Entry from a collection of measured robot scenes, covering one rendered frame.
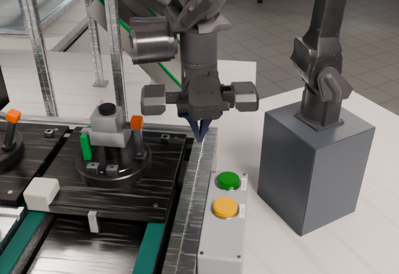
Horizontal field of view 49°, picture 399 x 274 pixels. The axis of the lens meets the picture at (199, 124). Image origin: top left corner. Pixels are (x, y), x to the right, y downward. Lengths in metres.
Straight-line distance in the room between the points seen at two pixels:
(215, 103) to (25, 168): 0.41
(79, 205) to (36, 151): 0.20
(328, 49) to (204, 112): 0.22
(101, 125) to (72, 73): 0.71
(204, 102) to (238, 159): 0.42
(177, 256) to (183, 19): 0.34
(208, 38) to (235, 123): 0.54
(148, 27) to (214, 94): 0.13
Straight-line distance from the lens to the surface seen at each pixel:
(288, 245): 0.85
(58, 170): 0.86
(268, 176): 0.88
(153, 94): 0.70
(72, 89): 1.38
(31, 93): 1.39
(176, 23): 0.62
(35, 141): 0.95
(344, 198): 0.89
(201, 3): 0.61
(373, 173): 1.06
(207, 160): 0.86
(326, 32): 0.72
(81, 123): 1.00
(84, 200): 0.78
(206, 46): 0.65
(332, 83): 0.73
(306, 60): 0.73
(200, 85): 0.65
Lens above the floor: 1.47
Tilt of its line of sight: 32 degrees down
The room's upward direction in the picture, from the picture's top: straight up
